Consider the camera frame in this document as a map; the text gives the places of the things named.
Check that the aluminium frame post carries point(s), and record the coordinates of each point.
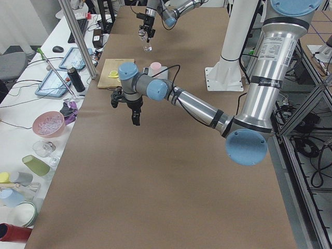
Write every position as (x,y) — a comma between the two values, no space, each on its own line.
(79,39)

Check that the pink bowl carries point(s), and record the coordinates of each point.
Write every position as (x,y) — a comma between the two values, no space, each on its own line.
(49,124)

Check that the bamboo cutting board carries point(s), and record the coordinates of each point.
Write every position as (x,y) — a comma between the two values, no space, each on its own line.
(110,65)

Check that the teach pendant near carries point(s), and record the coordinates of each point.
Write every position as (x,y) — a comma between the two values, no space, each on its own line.
(52,86)

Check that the teach pendant far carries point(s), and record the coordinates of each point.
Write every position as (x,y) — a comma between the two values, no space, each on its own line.
(73,58)

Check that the green cup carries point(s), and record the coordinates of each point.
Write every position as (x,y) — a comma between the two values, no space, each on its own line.
(36,165)

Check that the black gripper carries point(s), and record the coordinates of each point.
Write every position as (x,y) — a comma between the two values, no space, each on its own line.
(134,104)
(149,20)

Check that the yellow plastic knife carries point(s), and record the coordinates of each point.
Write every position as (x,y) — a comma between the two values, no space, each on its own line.
(113,76)

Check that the teach pendant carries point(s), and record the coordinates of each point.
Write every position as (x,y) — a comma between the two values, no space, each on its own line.
(73,58)
(52,86)

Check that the digital kitchen scale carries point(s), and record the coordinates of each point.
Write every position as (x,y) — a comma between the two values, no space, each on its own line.
(163,73)

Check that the glass sauce bottle metal spout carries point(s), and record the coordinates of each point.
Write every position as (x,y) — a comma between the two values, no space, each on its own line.
(145,41)

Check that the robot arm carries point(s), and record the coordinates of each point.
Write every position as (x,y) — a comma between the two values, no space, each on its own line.
(247,132)
(168,16)

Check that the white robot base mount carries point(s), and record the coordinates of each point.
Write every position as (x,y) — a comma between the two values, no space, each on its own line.
(226,73)

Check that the black water bottle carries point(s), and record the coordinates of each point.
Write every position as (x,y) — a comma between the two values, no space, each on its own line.
(75,78)

